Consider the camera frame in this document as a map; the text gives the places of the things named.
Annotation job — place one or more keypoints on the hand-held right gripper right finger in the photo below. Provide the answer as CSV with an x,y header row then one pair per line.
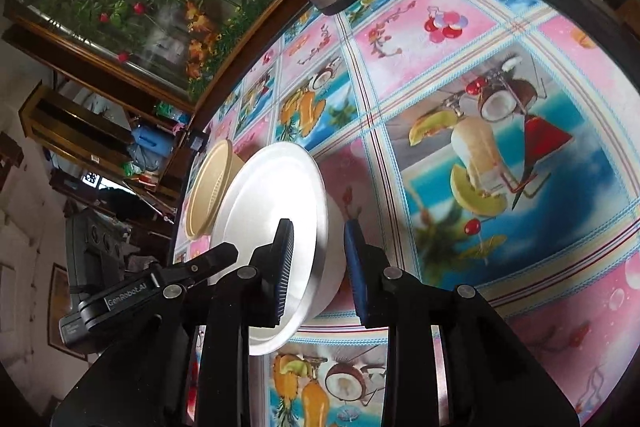
x,y
357,277

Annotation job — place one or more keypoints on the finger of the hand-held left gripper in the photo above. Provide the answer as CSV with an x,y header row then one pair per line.
x,y
210,259

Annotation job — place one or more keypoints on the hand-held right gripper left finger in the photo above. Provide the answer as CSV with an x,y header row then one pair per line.
x,y
285,267

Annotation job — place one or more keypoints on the beige plastic bowl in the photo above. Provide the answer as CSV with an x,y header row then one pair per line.
x,y
212,187

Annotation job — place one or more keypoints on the white bowl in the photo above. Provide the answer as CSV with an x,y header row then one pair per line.
x,y
270,192

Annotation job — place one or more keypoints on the blue plastic jug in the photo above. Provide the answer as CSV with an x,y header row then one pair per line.
x,y
150,139

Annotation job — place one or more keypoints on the wooden cabinet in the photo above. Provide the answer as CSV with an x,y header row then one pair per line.
x,y
75,122

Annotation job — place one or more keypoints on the printed fruit tablecloth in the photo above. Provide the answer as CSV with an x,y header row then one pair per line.
x,y
450,72

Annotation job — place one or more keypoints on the framed flower mural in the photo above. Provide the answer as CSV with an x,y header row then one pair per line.
x,y
150,7

